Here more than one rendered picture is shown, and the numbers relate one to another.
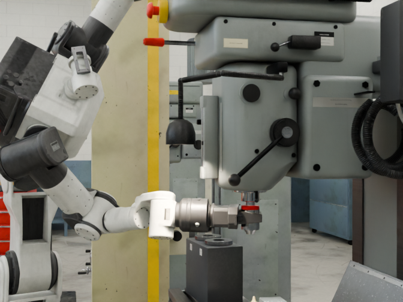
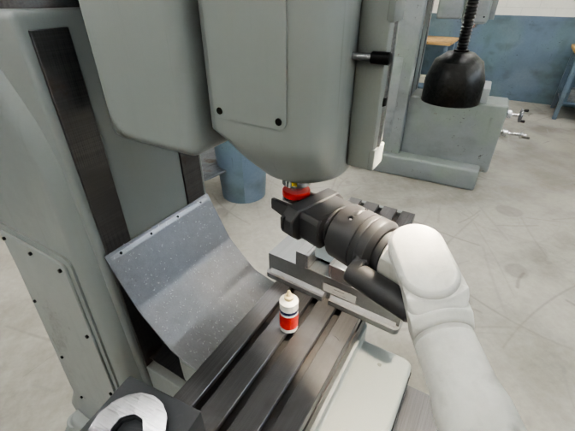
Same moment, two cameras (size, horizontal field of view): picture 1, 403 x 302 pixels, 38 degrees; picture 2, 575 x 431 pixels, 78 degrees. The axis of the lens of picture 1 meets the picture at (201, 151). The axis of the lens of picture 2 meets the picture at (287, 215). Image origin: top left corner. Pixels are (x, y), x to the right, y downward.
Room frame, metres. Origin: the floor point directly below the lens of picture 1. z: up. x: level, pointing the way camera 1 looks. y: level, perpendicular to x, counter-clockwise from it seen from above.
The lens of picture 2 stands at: (1.91, 0.23, 1.55)
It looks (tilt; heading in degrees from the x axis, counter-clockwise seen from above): 33 degrees down; 224
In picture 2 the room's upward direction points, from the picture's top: straight up
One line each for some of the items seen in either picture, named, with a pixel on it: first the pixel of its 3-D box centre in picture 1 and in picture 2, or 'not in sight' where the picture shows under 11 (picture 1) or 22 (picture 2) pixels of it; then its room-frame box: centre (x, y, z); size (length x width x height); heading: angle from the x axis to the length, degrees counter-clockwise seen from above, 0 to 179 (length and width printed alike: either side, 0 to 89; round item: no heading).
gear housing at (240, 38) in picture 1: (265, 47); not in sight; (1.52, -0.17, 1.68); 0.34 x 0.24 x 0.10; 103
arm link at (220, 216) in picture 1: (214, 216); (334, 227); (1.52, -0.04, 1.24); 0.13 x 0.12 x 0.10; 175
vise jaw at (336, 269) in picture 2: not in sight; (351, 260); (1.34, -0.11, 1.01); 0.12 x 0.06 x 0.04; 10
